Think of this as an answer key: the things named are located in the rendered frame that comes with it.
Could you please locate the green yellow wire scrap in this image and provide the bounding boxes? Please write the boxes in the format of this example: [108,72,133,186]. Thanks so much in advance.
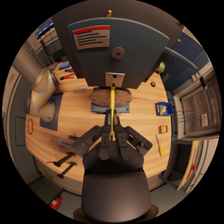
[52,147,59,162]

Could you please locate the red handled pliers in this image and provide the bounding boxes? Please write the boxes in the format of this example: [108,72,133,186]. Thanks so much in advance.
[60,73,76,81]

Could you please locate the yellow green wire stub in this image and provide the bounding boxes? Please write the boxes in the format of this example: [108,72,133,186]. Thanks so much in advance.
[109,87,116,141]

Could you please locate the red wire coil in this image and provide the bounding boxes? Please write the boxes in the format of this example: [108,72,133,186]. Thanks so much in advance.
[27,118,37,136]

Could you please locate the blue crimper base plate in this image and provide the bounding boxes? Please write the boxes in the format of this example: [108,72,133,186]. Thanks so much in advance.
[90,102,131,115]

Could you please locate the dark brown crimper back column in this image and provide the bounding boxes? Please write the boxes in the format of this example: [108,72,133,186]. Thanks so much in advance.
[51,3,184,83]

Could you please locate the grey metal wire stop plate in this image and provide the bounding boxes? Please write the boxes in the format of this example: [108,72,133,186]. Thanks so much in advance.
[104,72,126,88]

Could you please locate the blue flat box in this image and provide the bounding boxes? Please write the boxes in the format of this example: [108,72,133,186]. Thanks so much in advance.
[58,61,72,71]

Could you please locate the wooden board with red mark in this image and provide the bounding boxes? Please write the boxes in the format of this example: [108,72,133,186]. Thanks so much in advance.
[176,140,200,192]

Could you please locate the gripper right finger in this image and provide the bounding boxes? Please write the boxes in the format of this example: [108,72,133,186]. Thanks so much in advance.
[113,110,153,161]

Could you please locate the blue grey crimper body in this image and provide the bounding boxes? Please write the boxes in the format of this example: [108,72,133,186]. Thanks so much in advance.
[67,17,171,89]

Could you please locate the grey electrical cabinet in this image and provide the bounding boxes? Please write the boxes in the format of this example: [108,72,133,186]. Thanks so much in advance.
[172,69,222,141]

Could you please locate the shelf with blue bins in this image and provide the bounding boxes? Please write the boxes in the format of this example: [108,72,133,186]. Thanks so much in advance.
[28,22,61,66]

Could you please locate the blue parts bin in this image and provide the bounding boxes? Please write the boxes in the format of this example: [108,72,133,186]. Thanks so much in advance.
[155,101,174,117]

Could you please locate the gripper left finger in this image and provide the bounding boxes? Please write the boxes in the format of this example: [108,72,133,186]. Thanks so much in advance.
[71,108,113,161]

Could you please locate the small brown box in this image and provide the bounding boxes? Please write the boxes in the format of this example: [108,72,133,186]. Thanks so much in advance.
[158,124,169,135]

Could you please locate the grey metal block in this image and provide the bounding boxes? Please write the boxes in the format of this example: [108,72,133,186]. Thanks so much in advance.
[57,138,75,147]

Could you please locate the black bar clamp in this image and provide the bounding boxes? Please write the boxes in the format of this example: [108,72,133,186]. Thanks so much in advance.
[53,151,77,167]
[57,161,77,179]

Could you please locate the yellow handled screwdriver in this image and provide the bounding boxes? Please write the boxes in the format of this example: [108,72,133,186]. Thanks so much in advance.
[155,134,164,157]

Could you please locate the blue tall cabinet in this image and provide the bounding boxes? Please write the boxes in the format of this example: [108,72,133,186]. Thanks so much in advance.
[159,31,213,92]

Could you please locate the blue metal bench frame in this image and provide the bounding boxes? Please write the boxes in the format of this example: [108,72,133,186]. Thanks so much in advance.
[166,94,176,143]

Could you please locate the grey round turret disc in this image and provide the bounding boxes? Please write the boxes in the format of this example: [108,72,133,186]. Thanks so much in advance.
[90,86,133,107]

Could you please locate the blue mounting sheet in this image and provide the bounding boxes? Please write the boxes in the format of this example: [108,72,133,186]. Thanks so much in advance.
[39,94,64,132]

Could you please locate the blue grey crimper lever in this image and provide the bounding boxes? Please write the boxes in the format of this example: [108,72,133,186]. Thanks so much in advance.
[163,46,208,91]

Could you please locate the red floor box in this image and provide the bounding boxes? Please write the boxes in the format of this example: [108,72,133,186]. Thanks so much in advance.
[49,197,62,210]

